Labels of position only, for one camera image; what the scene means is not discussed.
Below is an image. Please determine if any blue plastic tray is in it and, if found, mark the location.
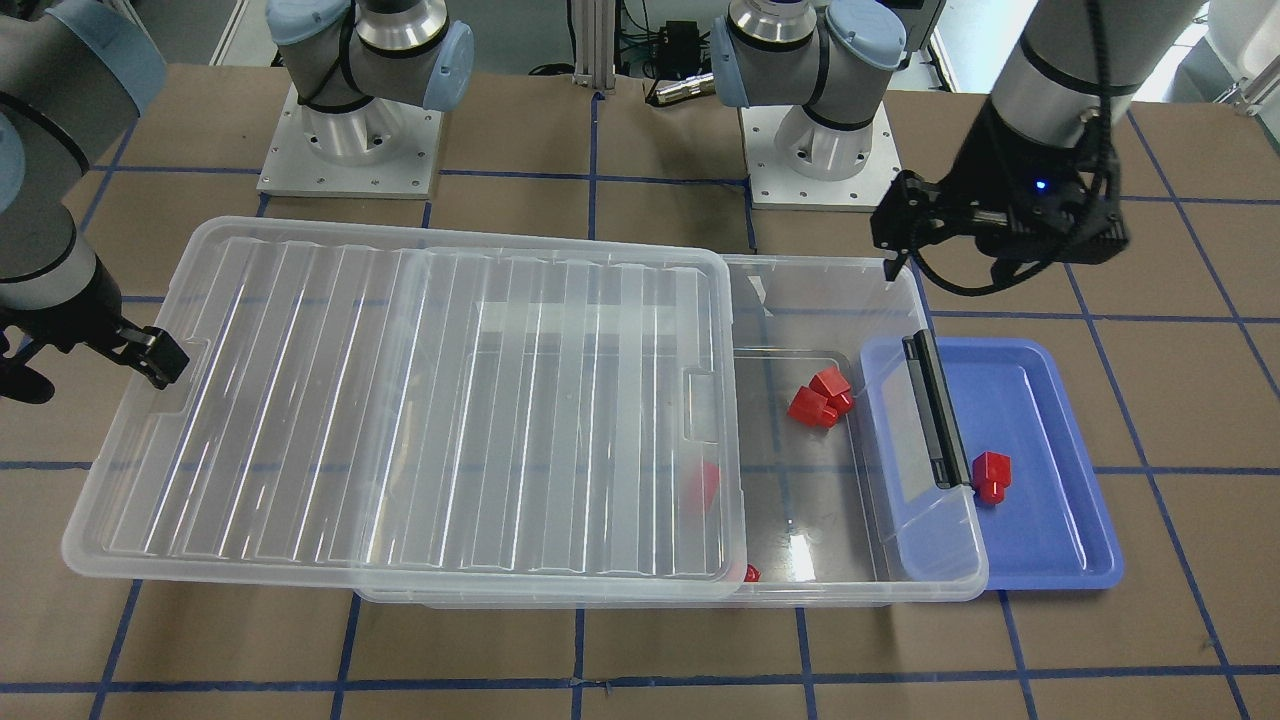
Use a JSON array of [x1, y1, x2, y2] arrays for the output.
[[861, 336, 1125, 593]]

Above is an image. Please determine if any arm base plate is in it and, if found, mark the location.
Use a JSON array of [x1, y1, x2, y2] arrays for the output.
[[256, 87, 445, 200], [739, 104, 902, 213]]

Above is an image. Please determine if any black box latch handle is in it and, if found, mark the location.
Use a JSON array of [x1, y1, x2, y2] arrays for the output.
[[902, 328, 972, 489]]

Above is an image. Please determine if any red block upper cluster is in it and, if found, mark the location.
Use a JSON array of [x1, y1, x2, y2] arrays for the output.
[[808, 365, 855, 416]]

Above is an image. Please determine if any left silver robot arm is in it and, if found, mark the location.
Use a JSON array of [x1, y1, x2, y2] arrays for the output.
[[709, 1, 1198, 297]]

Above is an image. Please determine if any clear plastic box lid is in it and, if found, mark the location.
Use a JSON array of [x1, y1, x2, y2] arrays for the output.
[[61, 217, 748, 605]]

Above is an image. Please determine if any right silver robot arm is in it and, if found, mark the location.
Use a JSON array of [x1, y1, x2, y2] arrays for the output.
[[1, 1, 475, 404]]

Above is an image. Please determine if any red block cluster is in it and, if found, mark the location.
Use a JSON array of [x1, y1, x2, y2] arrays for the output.
[[808, 365, 855, 416], [786, 386, 841, 429]]

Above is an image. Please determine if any red block lower cluster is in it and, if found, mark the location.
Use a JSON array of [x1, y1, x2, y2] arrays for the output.
[[786, 386, 841, 429]]

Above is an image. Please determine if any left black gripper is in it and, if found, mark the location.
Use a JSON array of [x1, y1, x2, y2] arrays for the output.
[[870, 101, 1130, 297]]

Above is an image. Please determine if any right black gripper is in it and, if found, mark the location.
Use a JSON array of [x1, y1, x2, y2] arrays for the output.
[[1, 270, 189, 404]]

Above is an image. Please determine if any clear plastic storage box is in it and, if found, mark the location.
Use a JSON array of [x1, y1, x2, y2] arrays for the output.
[[335, 246, 988, 609]]

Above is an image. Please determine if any red block from tray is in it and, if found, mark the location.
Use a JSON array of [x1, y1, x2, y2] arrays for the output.
[[972, 451, 1012, 506]]

